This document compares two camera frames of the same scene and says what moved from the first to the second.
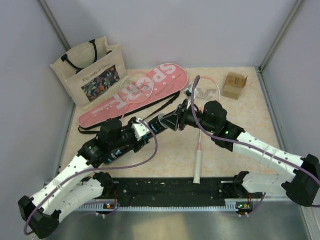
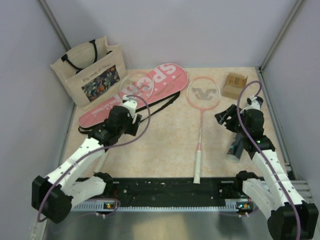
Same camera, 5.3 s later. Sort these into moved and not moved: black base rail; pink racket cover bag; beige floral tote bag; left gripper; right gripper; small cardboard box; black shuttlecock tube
Moved: right gripper; black shuttlecock tube; left gripper
Not moved: black base rail; beige floral tote bag; small cardboard box; pink racket cover bag
